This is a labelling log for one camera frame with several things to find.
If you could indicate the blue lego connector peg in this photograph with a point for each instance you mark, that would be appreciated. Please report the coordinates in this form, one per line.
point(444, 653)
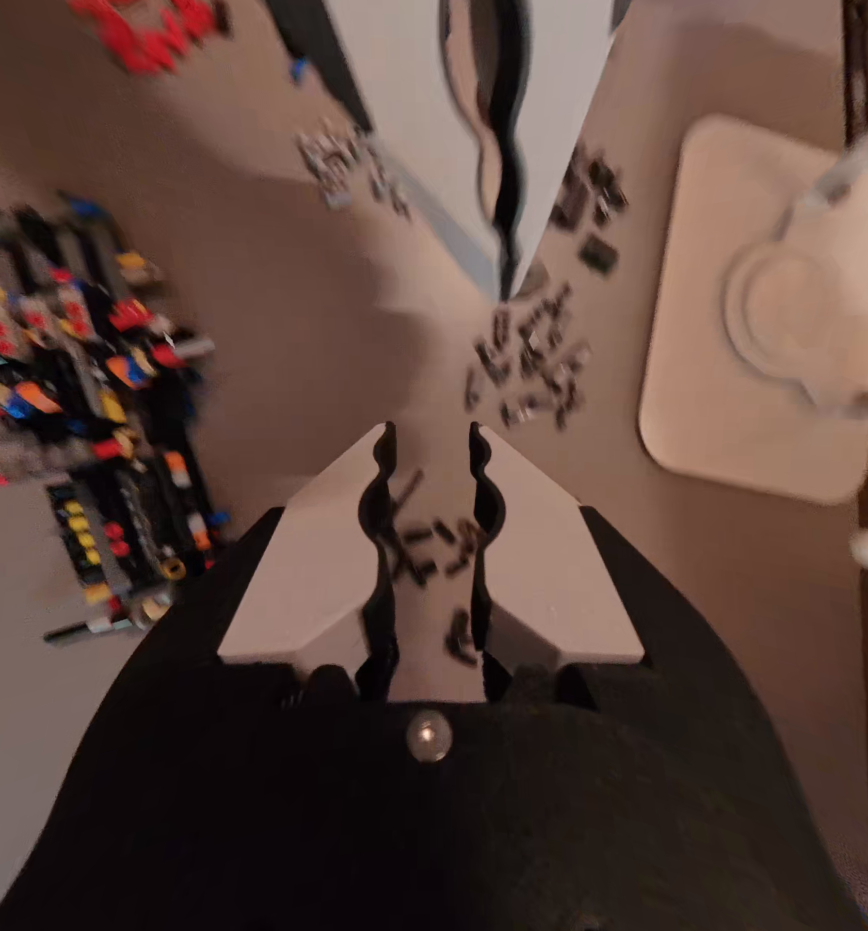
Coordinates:
point(299, 70)

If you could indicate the white lamp base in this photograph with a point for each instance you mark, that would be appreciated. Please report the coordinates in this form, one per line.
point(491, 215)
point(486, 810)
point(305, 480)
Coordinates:
point(739, 378)

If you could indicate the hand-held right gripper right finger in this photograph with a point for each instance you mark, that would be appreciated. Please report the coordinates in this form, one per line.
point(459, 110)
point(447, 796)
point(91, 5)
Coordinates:
point(557, 582)

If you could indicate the partly built lego model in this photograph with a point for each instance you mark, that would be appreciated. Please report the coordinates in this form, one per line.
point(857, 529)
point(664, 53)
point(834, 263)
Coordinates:
point(92, 407)

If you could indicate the pile of dark grey lego pieces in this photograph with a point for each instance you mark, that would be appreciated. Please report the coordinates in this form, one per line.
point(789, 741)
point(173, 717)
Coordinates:
point(528, 356)

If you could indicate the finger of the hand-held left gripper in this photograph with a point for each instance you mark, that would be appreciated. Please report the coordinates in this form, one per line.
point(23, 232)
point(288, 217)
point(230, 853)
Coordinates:
point(405, 87)
point(557, 87)

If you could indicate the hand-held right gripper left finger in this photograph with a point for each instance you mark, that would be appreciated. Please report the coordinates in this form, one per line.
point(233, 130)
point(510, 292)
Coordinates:
point(303, 582)

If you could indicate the pile of black lego pieces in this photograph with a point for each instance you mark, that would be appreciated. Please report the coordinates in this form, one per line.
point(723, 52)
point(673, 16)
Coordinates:
point(587, 196)

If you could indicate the pile of light grey lego pieces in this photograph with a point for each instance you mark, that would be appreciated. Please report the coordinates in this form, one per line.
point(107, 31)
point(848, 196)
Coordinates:
point(332, 164)

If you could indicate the pile of red lego pins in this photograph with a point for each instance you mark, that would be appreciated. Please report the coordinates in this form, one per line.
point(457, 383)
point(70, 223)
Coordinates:
point(150, 36)

